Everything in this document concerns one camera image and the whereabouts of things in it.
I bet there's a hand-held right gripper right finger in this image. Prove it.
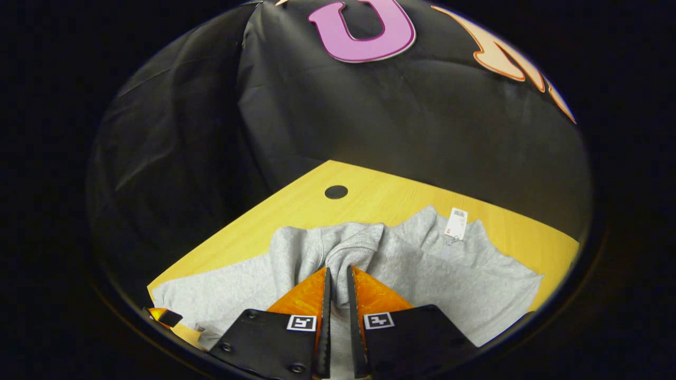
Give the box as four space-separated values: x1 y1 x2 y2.
346 265 480 380

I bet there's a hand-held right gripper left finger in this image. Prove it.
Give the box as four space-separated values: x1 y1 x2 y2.
209 267 337 380

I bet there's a grey sweatshirt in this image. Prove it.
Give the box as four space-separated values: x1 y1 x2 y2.
151 205 544 380

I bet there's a black backdrop cloth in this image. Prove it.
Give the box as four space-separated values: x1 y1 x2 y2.
87 0 592 304

